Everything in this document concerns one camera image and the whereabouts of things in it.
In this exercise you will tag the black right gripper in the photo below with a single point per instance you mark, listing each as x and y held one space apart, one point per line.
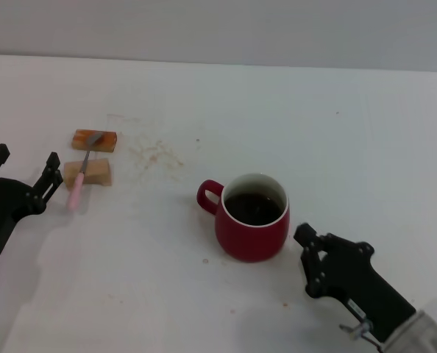
351 272

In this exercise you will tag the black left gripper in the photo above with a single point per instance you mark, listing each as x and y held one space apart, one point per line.
3 202

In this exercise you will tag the red ceramic cup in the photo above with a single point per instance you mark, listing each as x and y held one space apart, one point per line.
248 242

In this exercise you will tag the dark coffee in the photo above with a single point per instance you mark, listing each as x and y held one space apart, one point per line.
253 209

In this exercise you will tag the plain wooden block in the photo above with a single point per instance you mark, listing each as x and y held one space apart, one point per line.
99 171

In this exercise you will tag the orange stained wooden block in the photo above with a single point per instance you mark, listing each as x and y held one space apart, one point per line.
108 142

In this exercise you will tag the grey sleeved right robot arm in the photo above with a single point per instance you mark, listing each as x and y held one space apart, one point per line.
424 331

